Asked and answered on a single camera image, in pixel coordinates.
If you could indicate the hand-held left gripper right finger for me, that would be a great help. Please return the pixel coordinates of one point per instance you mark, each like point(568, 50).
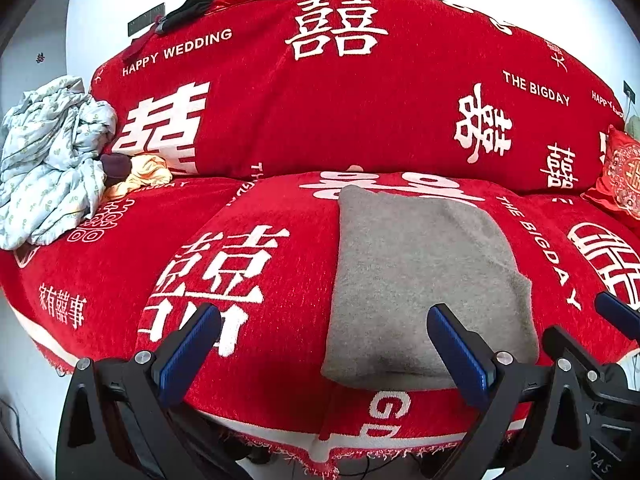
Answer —
point(460, 355)

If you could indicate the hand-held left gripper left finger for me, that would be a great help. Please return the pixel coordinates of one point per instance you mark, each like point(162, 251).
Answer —
point(190, 350)

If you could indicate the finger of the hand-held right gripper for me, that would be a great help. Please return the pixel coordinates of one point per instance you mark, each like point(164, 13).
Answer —
point(620, 312)
point(580, 362)

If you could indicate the grey knit sweater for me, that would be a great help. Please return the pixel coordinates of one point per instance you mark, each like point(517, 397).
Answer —
point(415, 270)

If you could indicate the yellow cloth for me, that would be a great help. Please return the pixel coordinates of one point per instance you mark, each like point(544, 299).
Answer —
point(150, 172)

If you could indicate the pale green object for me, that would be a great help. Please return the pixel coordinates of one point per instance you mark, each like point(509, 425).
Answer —
point(634, 126)

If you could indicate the dark purple cloth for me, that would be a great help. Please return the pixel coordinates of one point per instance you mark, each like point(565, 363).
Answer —
point(116, 167)

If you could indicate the pale blue floral quilt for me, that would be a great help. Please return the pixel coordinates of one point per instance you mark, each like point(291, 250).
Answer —
point(45, 160)

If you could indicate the red printed sofa cover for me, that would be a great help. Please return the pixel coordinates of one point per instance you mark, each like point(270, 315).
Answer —
point(280, 110)

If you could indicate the dark red tassel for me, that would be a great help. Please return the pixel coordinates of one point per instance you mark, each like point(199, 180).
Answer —
point(140, 49)

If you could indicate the black cloth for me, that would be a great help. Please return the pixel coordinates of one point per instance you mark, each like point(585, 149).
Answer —
point(185, 10)

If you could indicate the small red wall sticker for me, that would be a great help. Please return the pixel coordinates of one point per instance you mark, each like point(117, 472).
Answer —
point(40, 57)

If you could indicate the dark wall sign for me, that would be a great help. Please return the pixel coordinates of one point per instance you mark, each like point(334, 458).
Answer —
point(142, 20)

